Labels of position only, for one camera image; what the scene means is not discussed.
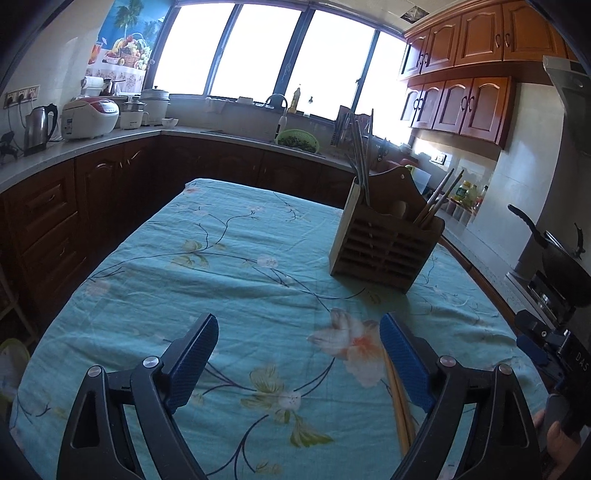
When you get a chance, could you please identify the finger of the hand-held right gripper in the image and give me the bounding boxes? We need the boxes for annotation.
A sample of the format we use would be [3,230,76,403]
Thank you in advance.
[515,309,556,377]

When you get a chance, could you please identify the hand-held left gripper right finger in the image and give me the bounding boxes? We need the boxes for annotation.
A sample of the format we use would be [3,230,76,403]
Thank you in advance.
[379,312,543,480]

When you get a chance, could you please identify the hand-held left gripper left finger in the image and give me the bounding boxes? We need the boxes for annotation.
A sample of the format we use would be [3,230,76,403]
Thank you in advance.
[56,313,220,480]

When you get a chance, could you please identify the wooden chopstick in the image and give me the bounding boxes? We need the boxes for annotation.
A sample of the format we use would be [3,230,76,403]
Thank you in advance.
[392,369,417,446]
[421,170,465,227]
[382,349,411,457]
[417,189,450,226]
[414,169,456,226]

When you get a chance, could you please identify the wooden utensil holder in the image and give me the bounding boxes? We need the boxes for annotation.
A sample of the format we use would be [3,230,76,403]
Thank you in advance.
[329,166,447,294]

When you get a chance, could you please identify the steel chopstick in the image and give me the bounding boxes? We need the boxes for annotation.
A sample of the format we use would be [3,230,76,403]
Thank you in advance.
[358,121,372,206]
[349,114,368,206]

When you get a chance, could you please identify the person's right hand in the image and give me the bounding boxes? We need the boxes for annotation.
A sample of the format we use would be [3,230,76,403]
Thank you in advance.
[531,409,585,480]

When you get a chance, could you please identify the gas stove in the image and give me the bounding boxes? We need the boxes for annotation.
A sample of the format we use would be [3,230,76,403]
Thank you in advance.
[526,272,579,325]

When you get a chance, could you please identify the teal floral tablecloth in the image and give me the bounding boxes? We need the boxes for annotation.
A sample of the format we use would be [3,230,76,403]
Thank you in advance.
[9,178,551,480]

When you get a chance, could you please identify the row of spice jars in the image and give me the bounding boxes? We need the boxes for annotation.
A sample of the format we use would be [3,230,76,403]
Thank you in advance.
[443,200,472,223]

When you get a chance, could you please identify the yellow oil bottles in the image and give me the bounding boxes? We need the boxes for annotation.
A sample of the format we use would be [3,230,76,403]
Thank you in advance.
[455,180,482,209]

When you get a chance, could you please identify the wooden rack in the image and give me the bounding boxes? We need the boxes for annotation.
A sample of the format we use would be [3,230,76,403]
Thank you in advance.
[0,263,38,348]

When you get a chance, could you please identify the pale green plastic bag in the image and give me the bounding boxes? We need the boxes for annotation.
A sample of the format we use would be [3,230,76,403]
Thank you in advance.
[0,338,31,417]

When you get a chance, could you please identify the wooden base cabinets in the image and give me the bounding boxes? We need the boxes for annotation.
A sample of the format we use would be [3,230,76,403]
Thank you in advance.
[0,134,357,334]

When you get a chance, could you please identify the steel kitchen sink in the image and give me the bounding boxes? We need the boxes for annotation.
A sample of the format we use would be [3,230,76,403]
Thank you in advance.
[201,129,327,158]

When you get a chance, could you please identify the green colander with greens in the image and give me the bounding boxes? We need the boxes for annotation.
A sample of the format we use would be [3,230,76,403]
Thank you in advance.
[276,129,322,153]

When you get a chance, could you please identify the grey stone countertop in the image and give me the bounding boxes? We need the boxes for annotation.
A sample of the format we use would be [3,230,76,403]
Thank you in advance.
[0,124,527,296]

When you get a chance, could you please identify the small white electric pot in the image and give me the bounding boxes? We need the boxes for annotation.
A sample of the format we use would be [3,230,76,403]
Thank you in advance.
[119,96,150,129]

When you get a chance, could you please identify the grey range hood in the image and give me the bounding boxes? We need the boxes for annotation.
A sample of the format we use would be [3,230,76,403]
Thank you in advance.
[542,55,591,156]

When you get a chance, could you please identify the large white rice cooker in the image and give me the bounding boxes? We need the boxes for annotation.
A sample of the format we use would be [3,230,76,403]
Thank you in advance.
[139,87,171,126]

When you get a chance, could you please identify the white and red rice cooker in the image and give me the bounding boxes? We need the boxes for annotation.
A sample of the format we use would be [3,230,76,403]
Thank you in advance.
[61,97,121,141]

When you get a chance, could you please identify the curved kitchen faucet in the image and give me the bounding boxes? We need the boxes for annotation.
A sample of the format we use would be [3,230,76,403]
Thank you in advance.
[264,93,290,142]

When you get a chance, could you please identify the steel electric kettle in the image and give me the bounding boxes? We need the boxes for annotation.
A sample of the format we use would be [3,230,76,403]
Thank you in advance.
[23,104,60,157]

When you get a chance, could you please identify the large kitchen window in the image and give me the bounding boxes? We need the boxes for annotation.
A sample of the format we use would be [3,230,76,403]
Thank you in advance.
[150,2,413,142]

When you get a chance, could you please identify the tropical fruit poster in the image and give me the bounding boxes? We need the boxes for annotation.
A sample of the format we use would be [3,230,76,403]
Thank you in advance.
[85,0,170,91]

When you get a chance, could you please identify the black wok with handle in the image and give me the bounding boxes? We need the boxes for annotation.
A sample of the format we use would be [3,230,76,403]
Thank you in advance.
[508,204,591,308]

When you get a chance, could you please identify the wooden wall cabinets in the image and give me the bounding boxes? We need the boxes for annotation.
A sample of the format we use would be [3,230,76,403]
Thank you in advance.
[399,0,581,150]

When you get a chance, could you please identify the wall socket strip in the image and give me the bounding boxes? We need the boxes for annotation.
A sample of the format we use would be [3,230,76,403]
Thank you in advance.
[4,84,42,110]

